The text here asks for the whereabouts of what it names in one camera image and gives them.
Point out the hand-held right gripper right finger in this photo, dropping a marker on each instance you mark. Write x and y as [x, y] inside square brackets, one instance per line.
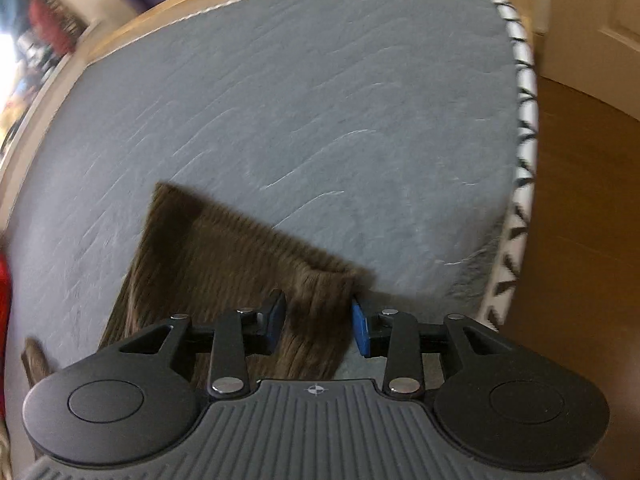
[361, 330]

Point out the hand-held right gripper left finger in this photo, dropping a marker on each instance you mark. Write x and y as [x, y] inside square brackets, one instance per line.
[271, 322]

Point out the grey quilted mattress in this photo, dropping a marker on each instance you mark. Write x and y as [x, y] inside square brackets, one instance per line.
[300, 110]

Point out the red cloth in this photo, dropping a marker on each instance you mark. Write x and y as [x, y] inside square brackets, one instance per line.
[4, 320]

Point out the pile of plush toys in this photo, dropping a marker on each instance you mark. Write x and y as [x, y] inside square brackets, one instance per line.
[47, 30]

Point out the cream panelled door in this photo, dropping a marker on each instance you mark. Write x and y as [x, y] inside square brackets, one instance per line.
[600, 20]

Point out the teal curtain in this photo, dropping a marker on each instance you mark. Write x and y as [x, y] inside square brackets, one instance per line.
[11, 5]

